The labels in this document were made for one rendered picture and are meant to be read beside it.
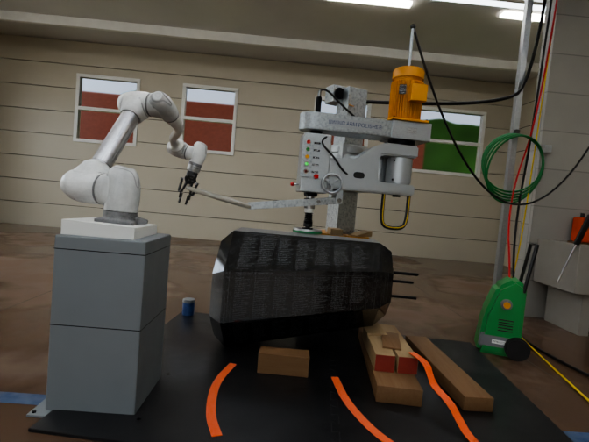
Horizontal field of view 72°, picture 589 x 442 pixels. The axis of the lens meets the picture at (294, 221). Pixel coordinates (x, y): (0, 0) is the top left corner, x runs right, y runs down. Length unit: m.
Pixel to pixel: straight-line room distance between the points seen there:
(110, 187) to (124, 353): 0.76
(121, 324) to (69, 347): 0.25
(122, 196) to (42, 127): 8.39
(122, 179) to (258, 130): 7.11
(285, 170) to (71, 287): 7.24
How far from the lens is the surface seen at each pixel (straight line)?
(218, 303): 2.59
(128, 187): 2.06
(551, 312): 5.04
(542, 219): 5.07
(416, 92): 3.13
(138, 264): 1.92
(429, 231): 9.49
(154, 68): 9.71
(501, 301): 3.45
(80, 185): 2.17
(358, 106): 3.69
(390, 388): 2.36
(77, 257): 2.02
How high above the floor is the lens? 1.04
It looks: 3 degrees down
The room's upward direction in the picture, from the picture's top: 5 degrees clockwise
